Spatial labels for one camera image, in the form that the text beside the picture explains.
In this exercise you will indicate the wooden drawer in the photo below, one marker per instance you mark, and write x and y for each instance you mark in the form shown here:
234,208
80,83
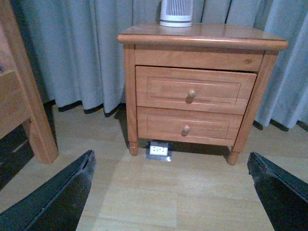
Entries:
194,89
188,126

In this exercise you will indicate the white cylindrical air purifier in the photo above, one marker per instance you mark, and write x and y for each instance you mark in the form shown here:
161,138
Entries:
176,13

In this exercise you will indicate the grey curtain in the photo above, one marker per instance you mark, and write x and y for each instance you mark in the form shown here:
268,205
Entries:
75,57

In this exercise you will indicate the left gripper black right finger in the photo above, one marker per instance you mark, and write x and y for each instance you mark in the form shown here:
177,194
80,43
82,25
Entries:
283,195

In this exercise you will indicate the floor power socket box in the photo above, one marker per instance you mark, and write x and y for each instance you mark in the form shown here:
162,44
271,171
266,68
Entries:
161,151

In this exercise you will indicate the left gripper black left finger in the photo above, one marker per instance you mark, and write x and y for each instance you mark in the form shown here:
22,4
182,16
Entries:
57,205

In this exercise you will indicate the wooden nightstand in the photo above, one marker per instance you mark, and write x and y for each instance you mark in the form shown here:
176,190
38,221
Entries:
214,47

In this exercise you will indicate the wooden bed frame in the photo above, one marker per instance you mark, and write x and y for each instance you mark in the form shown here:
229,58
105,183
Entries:
20,102

